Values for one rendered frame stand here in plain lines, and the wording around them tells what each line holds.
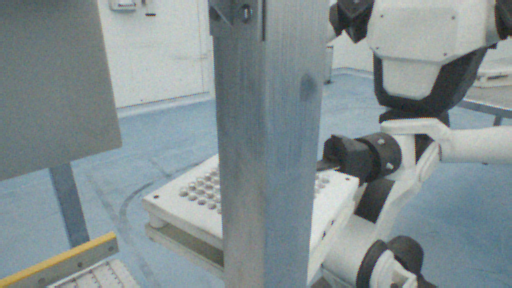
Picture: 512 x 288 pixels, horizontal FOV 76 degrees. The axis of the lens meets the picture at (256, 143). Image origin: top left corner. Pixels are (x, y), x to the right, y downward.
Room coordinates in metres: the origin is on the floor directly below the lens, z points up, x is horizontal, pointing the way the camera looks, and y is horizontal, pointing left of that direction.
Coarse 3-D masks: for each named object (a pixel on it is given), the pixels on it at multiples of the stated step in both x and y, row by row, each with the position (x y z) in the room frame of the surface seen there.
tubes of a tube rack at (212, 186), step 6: (210, 180) 0.44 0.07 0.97; (216, 180) 0.44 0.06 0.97; (198, 186) 0.42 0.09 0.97; (204, 186) 0.42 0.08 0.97; (210, 186) 0.43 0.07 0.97; (216, 186) 0.43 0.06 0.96; (198, 192) 0.41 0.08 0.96; (204, 192) 0.42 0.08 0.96; (210, 192) 0.42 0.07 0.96; (216, 192) 0.42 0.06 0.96; (216, 198) 0.40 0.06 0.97
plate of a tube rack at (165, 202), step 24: (192, 168) 0.49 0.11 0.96; (168, 192) 0.42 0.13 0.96; (336, 192) 0.43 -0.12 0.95; (168, 216) 0.37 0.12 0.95; (192, 216) 0.36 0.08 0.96; (216, 216) 0.37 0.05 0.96; (312, 216) 0.37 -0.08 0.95; (336, 216) 0.39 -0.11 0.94; (216, 240) 0.33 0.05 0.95; (312, 240) 0.32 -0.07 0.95
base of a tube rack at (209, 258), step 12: (348, 216) 0.45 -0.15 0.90; (156, 228) 0.39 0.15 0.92; (168, 228) 0.39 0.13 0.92; (336, 228) 0.40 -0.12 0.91; (156, 240) 0.39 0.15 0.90; (168, 240) 0.38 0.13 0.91; (180, 240) 0.37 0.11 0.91; (192, 240) 0.37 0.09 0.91; (324, 240) 0.38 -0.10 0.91; (180, 252) 0.36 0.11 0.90; (192, 252) 0.35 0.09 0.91; (204, 252) 0.35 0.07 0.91; (216, 252) 0.35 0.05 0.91; (324, 252) 0.36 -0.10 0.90; (204, 264) 0.34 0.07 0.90; (216, 264) 0.33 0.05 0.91; (312, 264) 0.33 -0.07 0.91; (216, 276) 0.33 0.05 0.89; (312, 276) 0.33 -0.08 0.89
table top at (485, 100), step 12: (492, 60) 2.23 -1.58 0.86; (504, 60) 2.23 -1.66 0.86; (468, 96) 1.34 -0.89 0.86; (480, 96) 1.34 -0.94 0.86; (492, 96) 1.34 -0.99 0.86; (504, 96) 1.34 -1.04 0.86; (468, 108) 1.27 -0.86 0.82; (480, 108) 1.24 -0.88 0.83; (492, 108) 1.20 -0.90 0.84; (504, 108) 1.17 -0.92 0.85
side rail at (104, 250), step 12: (108, 240) 0.43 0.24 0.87; (84, 252) 0.40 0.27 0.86; (96, 252) 0.41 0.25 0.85; (108, 252) 0.42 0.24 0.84; (60, 264) 0.38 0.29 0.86; (72, 264) 0.39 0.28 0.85; (84, 264) 0.40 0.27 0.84; (36, 276) 0.36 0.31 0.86; (48, 276) 0.36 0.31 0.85; (60, 276) 0.37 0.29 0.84
